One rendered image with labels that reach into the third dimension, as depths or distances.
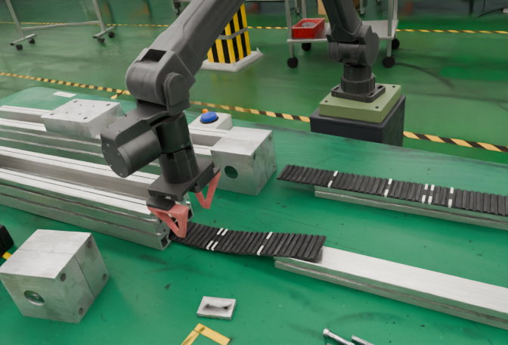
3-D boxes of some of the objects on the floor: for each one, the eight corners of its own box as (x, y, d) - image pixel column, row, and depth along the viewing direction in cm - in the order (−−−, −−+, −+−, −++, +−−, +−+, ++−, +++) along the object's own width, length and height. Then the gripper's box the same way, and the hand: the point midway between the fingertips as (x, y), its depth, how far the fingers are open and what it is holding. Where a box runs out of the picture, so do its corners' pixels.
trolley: (399, 48, 384) (405, -74, 333) (394, 68, 341) (400, -68, 290) (294, 50, 423) (284, -59, 372) (277, 68, 380) (264, -52, 329)
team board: (12, 51, 602) (-56, -104, 504) (35, 41, 643) (-24, -104, 545) (100, 45, 562) (45, -125, 464) (119, 35, 603) (72, -123, 506)
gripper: (166, 167, 56) (190, 250, 64) (212, 127, 65) (228, 203, 73) (129, 161, 59) (156, 240, 67) (178, 123, 68) (197, 197, 76)
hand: (193, 218), depth 70 cm, fingers open, 8 cm apart
